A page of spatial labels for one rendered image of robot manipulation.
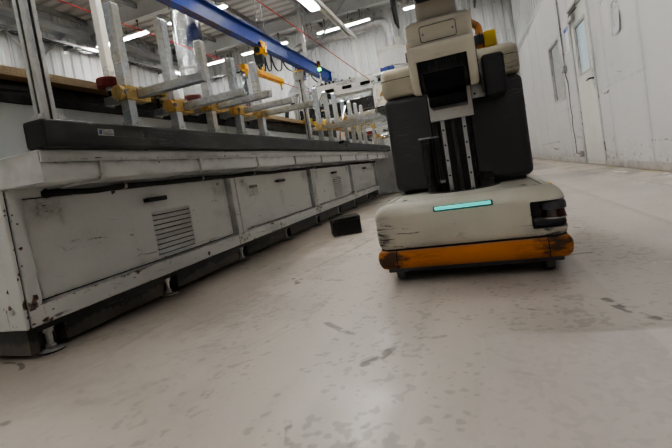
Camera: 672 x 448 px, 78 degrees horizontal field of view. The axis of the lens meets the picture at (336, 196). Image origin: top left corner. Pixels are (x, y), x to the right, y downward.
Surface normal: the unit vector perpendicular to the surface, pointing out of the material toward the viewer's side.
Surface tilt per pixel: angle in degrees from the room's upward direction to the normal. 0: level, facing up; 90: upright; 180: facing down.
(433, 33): 98
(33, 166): 90
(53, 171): 90
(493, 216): 90
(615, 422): 0
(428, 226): 90
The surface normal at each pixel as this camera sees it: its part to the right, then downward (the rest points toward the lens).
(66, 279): 0.94, -0.13
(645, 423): -0.16, -0.99
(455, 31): -0.29, 0.24
